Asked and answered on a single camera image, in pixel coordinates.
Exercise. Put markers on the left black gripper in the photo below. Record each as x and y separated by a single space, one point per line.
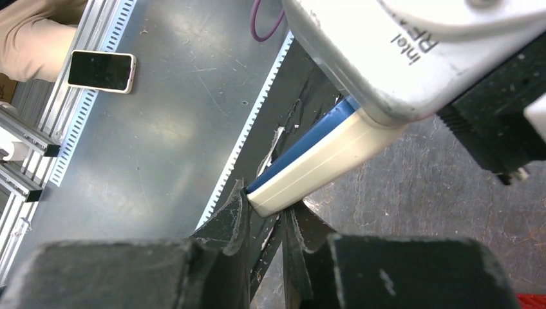
488 119

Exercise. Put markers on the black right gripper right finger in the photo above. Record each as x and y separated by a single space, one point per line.
326 269

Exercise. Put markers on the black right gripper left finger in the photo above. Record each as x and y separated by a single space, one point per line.
208 269

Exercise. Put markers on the blue phone with black screen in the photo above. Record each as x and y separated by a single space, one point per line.
339 113

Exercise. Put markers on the phone outside the cell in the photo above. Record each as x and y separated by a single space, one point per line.
104 71

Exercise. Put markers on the person in beige trousers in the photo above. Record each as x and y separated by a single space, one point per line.
36 37

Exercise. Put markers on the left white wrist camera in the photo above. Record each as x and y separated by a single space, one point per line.
405 60

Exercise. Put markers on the white toothed cable rail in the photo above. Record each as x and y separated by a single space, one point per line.
230 164

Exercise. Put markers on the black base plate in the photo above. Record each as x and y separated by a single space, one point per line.
299 96

